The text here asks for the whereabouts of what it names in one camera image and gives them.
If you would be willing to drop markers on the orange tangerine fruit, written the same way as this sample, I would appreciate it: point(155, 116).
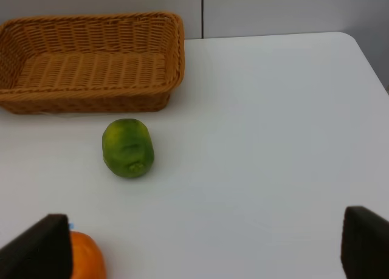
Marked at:
point(88, 260)

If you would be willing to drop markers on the tan wicker basket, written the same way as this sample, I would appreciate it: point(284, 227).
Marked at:
point(128, 62)

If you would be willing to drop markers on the green lime fruit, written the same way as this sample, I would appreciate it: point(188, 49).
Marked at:
point(127, 148)

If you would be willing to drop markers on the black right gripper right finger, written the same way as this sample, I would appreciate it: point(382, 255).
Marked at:
point(364, 246)

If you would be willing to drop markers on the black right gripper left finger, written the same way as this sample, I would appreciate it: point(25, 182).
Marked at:
point(42, 251)

